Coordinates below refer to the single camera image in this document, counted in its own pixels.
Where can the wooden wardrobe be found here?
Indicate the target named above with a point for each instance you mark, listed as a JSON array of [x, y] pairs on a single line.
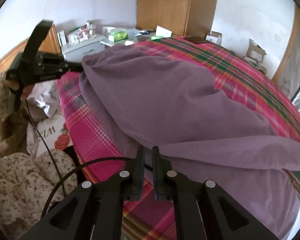
[[181, 17]]

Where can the purple fleece pants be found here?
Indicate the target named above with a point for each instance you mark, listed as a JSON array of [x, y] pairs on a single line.
[[144, 100]]

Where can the green tissue pack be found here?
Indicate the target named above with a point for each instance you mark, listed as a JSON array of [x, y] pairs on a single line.
[[117, 36], [155, 37]]

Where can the dark smartphone on bed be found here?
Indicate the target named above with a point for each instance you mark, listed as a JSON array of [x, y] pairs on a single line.
[[196, 39]]

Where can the plaid pink green bedsheet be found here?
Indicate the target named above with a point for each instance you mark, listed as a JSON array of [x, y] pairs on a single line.
[[240, 82]]

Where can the glass top folding table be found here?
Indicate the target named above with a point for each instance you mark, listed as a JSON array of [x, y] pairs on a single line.
[[134, 35]]

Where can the white carton box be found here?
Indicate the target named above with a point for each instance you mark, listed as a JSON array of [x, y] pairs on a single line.
[[214, 37]]

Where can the grey drawer cabinet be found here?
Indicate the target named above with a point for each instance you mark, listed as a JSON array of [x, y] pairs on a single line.
[[76, 52]]

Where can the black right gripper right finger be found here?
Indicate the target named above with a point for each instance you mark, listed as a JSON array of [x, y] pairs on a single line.
[[203, 210]]

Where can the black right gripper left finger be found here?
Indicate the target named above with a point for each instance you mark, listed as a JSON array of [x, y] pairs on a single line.
[[93, 211]]

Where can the brown cardboard box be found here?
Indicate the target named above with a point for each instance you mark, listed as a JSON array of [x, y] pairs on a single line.
[[255, 52]]

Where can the person's left hand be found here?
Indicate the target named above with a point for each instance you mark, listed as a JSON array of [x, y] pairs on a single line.
[[15, 88]]

